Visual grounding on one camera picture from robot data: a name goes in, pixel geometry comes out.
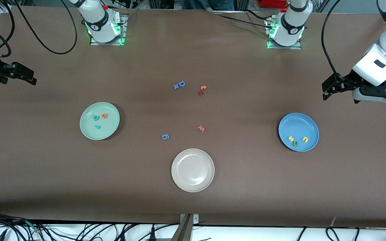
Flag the blue plate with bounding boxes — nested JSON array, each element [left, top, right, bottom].
[[278, 112, 320, 152]]

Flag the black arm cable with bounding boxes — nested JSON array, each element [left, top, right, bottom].
[[321, 0, 342, 77], [15, 0, 78, 54]]

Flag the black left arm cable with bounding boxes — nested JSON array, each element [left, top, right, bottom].
[[321, 0, 342, 77]]

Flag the red box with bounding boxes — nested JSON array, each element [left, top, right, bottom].
[[259, 0, 289, 9]]

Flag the looped black cable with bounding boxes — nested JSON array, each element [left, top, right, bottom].
[[325, 227, 361, 241]]

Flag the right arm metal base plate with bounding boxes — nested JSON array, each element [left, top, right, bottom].
[[90, 13, 128, 46]]

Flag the beige plate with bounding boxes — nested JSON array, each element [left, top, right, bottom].
[[171, 148, 215, 193]]

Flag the black cable loops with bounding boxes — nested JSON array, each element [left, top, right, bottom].
[[76, 223, 136, 241]]

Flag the person in blue jeans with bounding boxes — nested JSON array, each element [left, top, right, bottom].
[[183, 0, 235, 10]]

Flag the black base cables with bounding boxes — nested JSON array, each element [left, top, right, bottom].
[[210, 9, 274, 30]]

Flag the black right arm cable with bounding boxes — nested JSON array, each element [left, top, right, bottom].
[[15, 0, 78, 54]]

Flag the light green plate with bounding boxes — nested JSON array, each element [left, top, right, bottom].
[[79, 102, 120, 140]]

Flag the aluminium profile with bracket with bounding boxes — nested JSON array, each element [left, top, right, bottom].
[[170, 214, 200, 241]]

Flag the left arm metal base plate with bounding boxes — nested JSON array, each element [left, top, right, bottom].
[[267, 37, 302, 50]]

